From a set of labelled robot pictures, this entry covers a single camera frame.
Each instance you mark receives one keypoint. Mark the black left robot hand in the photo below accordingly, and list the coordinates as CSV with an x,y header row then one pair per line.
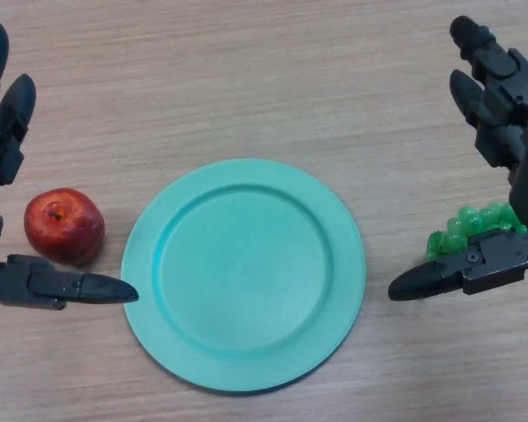
x,y
9,145

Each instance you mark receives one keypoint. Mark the green grapes bunch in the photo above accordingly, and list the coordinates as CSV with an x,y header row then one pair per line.
x,y
464,224

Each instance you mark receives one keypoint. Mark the green round plate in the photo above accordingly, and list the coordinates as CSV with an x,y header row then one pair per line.
x,y
246,281

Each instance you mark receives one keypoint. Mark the red apple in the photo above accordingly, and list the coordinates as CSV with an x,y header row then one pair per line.
x,y
63,228

